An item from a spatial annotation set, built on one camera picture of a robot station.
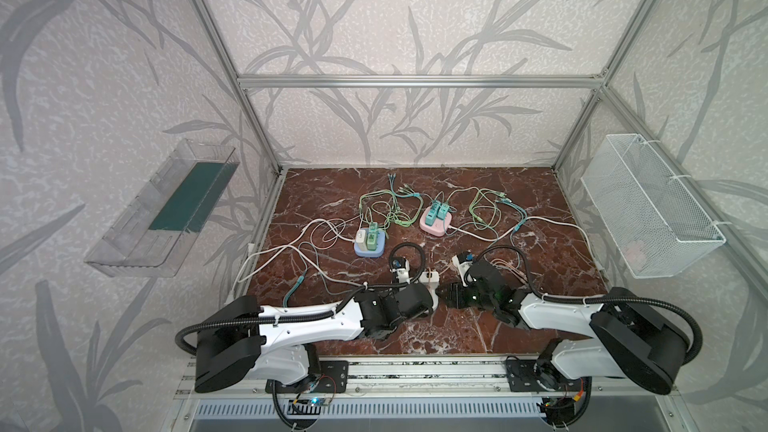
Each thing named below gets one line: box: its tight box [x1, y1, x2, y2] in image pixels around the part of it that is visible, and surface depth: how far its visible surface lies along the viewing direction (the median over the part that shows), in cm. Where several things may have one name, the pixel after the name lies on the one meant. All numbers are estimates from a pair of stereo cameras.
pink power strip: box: [419, 205, 452, 237], surface depth 103 cm
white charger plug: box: [418, 271, 440, 293], surface depth 84 cm
